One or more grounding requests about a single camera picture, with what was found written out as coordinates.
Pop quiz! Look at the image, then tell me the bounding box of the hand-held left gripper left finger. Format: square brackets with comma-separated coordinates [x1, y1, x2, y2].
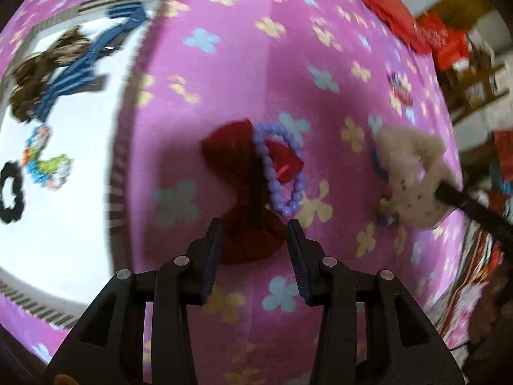
[42, 217, 224, 385]

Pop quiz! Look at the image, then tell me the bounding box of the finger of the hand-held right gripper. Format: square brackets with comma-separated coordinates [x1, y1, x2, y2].
[435, 180, 513, 245]

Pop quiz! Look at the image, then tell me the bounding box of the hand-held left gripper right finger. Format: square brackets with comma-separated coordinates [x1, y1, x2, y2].
[286, 219, 466, 385]

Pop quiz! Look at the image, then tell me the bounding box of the white dotted organza scrunchie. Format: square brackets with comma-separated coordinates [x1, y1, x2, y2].
[374, 126, 453, 229]

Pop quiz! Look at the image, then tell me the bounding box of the purple bead bracelet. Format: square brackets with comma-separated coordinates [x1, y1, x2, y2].
[253, 121, 307, 216]

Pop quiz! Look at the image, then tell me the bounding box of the red velvet bow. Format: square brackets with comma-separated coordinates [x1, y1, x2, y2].
[200, 118, 305, 266]

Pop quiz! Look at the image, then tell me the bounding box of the chevron striped box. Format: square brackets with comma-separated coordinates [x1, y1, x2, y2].
[0, 0, 169, 329]

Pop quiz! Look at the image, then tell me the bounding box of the colourful flower bead bracelet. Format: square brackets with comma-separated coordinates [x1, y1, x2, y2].
[21, 125, 75, 190]

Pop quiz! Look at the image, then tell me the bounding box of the black scrunchie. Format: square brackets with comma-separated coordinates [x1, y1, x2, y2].
[0, 160, 25, 224]

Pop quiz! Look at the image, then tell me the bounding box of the blue striped ribbon bow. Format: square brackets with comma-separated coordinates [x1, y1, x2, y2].
[34, 2, 149, 123]

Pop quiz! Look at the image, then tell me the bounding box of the leopard print bow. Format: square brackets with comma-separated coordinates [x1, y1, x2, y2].
[8, 26, 91, 123]

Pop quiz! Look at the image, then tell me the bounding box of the striped colourful cloth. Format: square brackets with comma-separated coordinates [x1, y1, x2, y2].
[435, 220, 513, 354]

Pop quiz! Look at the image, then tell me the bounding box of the wooden chair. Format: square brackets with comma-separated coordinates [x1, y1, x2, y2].
[449, 64, 509, 125]

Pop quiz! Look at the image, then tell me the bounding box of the red shopping bag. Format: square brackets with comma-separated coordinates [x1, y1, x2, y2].
[417, 14, 471, 71]

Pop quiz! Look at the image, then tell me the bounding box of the pink floral bedsheet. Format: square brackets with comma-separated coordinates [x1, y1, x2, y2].
[0, 0, 466, 385]

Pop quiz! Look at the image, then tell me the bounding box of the red ruffled pillow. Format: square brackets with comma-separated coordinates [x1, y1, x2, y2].
[332, 0, 433, 55]

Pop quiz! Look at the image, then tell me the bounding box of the multicolour round bead bracelet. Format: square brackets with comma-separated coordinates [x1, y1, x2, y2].
[377, 196, 401, 225]

